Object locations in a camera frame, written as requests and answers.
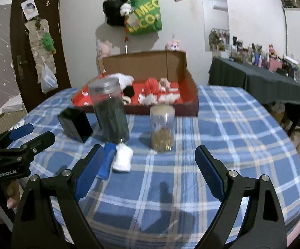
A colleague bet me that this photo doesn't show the blue tube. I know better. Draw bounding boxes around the blue tube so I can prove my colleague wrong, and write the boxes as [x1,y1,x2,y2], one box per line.
[97,143,117,181]

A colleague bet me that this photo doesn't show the pink plush on wall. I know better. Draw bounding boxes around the pink plush on wall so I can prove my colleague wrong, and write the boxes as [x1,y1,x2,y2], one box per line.
[96,39,112,59]

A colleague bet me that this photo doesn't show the red mesh pouf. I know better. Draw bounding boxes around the red mesh pouf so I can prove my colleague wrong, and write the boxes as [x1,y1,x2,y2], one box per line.
[143,78,161,96]

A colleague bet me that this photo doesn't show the white controller device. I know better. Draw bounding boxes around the white controller device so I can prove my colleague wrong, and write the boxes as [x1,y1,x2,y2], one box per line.
[9,119,25,131]

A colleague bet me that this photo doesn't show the white mesh bath pouf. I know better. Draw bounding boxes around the white mesh bath pouf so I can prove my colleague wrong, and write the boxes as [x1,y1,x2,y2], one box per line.
[108,73,134,90]

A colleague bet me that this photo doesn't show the plastic bag on door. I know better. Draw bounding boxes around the plastic bag on door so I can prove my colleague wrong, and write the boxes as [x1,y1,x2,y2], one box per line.
[41,64,58,94]

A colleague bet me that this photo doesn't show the wall mirror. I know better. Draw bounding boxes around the wall mirror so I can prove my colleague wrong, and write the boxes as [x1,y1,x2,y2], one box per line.
[202,0,230,51]

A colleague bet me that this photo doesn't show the small jar gold beads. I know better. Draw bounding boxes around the small jar gold beads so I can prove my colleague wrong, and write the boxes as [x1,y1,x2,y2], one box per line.
[150,105,175,153]

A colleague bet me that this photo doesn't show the pink cat plush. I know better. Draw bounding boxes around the pink cat plush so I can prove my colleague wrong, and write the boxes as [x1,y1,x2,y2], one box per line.
[165,39,181,51]

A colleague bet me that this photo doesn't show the green tote bag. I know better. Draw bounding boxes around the green tote bag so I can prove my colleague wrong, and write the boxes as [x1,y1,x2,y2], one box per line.
[125,0,162,35]

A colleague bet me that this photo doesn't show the dark wooden door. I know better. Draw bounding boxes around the dark wooden door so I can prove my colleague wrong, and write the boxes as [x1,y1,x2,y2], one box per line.
[10,0,71,111]

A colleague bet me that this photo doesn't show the black bag on wall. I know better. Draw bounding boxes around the black bag on wall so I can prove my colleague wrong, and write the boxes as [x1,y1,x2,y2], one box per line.
[103,0,127,27]

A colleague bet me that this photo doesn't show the tall jar dark contents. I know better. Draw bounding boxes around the tall jar dark contents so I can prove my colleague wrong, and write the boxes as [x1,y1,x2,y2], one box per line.
[88,78,130,144]

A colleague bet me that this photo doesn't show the white cotton pad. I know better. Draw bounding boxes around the white cotton pad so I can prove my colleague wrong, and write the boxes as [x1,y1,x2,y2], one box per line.
[112,143,133,173]

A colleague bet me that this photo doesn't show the black tin box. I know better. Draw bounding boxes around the black tin box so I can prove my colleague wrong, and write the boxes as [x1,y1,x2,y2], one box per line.
[58,108,93,143]

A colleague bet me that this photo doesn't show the green plush toy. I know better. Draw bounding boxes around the green plush toy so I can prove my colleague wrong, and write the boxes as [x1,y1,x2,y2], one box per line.
[42,33,56,54]

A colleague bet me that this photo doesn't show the dark green side table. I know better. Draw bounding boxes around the dark green side table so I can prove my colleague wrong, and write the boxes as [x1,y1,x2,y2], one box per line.
[208,57,300,105]

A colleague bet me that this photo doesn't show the black pompom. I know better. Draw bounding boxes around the black pompom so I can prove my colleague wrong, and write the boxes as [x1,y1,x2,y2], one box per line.
[122,85,135,98]

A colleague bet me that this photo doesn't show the blue plaid tablecloth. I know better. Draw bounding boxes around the blue plaid tablecloth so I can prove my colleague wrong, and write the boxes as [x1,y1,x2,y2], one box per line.
[7,84,300,249]

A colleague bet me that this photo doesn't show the white fluffy scrunchie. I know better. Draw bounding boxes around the white fluffy scrunchie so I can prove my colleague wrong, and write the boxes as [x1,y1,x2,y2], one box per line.
[159,78,179,92]

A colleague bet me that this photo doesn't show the white fuzzy ball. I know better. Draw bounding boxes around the white fuzzy ball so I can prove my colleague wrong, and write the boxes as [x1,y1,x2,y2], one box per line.
[138,93,158,106]

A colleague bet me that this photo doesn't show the red cardboard box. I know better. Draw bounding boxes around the red cardboard box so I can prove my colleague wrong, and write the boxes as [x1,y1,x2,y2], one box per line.
[71,50,200,117]

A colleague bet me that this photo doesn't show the person left hand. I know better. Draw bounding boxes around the person left hand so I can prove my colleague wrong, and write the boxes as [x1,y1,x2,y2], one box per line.
[0,180,20,224]

